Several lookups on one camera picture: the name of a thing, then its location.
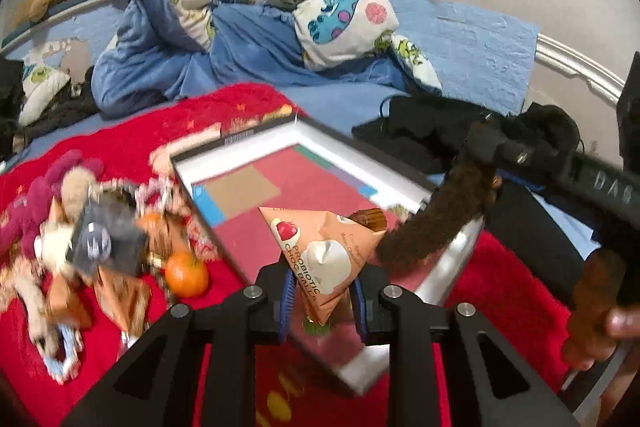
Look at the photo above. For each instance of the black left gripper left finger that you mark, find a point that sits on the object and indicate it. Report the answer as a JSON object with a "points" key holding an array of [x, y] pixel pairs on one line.
{"points": [[195, 367]]}

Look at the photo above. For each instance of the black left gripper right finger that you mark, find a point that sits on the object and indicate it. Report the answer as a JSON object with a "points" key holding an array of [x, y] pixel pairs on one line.
{"points": [[448, 362]]}

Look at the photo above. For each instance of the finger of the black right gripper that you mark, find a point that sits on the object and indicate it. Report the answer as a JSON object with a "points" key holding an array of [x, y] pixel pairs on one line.
{"points": [[511, 155]]}

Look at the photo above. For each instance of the brown fluffy hair claw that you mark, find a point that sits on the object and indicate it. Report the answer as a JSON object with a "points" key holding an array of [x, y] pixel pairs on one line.
{"points": [[468, 189]]}

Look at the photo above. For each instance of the orange triangular snack pack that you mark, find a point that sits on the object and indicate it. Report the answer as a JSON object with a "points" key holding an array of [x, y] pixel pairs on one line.
{"points": [[325, 251]]}

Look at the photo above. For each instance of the brown plush toy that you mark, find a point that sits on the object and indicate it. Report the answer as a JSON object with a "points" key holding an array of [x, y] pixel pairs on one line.
{"points": [[340, 313]]}

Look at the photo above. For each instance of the right hand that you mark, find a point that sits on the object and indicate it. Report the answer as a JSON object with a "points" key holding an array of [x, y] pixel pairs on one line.
{"points": [[598, 323]]}

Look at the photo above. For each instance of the black garment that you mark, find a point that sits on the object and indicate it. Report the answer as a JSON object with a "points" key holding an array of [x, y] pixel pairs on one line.
{"points": [[426, 133]]}

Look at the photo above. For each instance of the dark foil packet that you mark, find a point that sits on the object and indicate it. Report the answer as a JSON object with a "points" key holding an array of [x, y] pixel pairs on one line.
{"points": [[106, 235]]}

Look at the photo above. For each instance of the white plush sheep toy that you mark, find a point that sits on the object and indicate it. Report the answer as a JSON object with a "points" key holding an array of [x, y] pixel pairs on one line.
{"points": [[56, 233]]}

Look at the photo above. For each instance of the magenta plush toy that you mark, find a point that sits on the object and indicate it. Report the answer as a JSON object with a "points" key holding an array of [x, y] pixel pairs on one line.
{"points": [[21, 219]]}

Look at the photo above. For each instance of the black shallow box lid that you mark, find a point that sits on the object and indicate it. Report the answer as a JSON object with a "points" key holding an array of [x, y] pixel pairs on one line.
{"points": [[297, 163]]}

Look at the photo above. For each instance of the monster print pillow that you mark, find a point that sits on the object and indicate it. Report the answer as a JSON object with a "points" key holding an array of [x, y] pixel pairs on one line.
{"points": [[40, 85]]}

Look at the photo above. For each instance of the monster print blue blanket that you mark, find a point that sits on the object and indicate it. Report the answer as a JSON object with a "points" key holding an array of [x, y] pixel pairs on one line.
{"points": [[167, 50]]}

